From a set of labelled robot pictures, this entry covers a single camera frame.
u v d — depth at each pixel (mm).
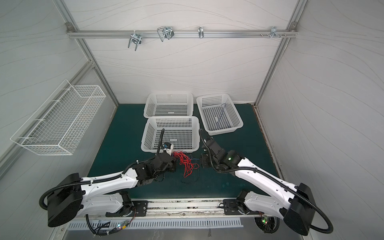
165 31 764
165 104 1185
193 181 819
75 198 402
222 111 1155
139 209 736
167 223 703
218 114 1145
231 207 715
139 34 783
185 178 808
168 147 731
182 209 750
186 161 780
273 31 765
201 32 779
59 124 687
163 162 609
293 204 395
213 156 573
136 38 798
